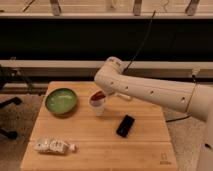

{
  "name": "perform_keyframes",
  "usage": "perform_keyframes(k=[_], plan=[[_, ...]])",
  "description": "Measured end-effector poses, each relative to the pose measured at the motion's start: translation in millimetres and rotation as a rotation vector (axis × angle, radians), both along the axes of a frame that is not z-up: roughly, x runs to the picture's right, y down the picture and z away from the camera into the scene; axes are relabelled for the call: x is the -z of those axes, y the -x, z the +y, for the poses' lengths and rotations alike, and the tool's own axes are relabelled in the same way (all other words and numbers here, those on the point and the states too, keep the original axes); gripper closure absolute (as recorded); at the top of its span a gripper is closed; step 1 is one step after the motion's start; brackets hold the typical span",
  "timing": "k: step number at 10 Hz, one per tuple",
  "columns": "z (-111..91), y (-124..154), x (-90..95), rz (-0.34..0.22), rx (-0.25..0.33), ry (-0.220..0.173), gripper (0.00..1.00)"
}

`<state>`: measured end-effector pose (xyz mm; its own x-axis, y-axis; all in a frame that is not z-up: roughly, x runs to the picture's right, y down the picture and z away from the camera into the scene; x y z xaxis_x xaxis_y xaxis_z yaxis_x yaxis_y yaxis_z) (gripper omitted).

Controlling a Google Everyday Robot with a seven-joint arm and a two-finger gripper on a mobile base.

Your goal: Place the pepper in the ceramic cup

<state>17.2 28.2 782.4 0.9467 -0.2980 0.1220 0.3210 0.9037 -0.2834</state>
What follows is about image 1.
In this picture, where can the red pepper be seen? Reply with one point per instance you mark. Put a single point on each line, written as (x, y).
(98, 95)

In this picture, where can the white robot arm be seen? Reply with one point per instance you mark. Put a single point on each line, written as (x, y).
(190, 98)

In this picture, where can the white ceramic cup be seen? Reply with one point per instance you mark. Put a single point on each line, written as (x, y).
(97, 106)

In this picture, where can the green ceramic bowl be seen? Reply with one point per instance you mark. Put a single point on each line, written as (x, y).
(61, 101)

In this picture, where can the black rectangular phone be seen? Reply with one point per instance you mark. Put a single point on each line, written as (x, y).
(125, 126)

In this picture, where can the white crumpled plastic bag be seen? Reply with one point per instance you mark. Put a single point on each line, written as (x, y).
(53, 146)

